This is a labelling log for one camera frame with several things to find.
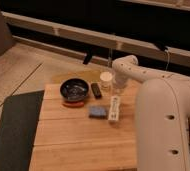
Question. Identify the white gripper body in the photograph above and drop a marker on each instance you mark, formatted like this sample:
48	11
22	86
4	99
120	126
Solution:
119	85

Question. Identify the white bottle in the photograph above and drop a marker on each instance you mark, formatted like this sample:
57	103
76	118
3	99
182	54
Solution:
114	108

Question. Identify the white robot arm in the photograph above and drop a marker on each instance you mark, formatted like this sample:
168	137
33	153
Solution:
161	108

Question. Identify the white paper cup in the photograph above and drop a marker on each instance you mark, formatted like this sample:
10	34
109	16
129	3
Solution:
106	80

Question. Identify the small black rectangular block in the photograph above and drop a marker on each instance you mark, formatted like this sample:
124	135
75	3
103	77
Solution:
96	91

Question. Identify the blue sponge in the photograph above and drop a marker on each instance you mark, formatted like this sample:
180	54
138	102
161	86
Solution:
97	112

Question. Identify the black bowl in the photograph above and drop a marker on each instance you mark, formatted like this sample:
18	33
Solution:
74	90

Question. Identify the red flat object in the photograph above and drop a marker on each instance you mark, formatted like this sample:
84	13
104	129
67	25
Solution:
73	104

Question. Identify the dark grey floor mat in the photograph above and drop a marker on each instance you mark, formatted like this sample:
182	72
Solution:
18	126

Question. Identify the wooden beam rail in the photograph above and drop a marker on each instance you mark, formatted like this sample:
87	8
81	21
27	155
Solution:
119	43

